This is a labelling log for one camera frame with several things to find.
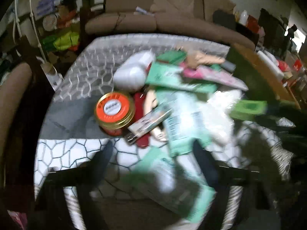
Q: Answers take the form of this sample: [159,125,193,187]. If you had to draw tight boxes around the green cardboard box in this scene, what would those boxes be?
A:
[226,43,300,109]

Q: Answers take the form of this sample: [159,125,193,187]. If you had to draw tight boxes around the papers on sofa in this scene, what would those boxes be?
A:
[135,6,154,16]

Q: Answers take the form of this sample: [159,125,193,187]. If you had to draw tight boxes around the green tea packet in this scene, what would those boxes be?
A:
[145,62,218,94]

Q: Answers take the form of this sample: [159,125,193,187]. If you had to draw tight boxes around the red handled tool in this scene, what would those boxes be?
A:
[133,92,150,149]

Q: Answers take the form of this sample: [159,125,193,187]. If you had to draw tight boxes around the pink white long package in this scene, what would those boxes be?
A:
[179,62,249,91]

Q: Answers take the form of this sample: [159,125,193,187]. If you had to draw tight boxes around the white folded towel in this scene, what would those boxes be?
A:
[205,89,243,146]

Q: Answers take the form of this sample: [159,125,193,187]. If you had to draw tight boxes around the wooden back scratcher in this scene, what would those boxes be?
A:
[186,51,225,69]

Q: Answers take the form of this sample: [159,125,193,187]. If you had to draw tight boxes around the mint wet wipes pack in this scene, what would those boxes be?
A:
[156,88,212,157]

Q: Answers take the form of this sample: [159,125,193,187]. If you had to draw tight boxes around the green medicine box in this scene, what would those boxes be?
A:
[229,100,267,121]

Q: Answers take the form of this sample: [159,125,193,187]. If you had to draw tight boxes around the patterned table blanket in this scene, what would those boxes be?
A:
[34,34,293,229]

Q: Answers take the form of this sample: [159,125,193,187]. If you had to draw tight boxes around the round white clock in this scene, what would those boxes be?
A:
[43,14,57,32]

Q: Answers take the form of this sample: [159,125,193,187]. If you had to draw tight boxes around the brown sofa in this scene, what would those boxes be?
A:
[81,0,256,50]

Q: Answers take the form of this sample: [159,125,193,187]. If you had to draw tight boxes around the orange lid gold tin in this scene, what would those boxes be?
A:
[94,91,135,136]

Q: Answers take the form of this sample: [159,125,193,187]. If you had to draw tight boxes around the mint wipes pack loose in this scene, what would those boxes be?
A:
[125,147,215,223]

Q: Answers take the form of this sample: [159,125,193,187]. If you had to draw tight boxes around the brown armchair arm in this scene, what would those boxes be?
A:
[0,62,32,159]

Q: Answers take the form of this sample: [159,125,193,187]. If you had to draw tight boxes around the white jug on shelf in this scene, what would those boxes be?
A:
[238,10,249,26]

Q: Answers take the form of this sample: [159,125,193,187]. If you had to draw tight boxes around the white plastic bottle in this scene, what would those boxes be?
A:
[113,50,156,92]

